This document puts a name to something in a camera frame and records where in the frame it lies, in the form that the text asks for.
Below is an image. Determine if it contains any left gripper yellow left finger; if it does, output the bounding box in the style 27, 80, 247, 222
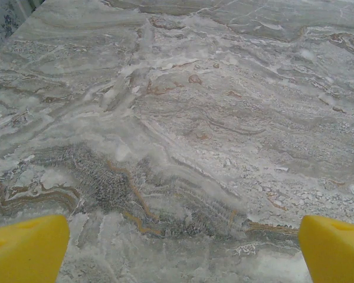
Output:
0, 214, 71, 283

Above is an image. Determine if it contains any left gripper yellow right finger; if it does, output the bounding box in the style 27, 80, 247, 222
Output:
298, 215, 354, 283

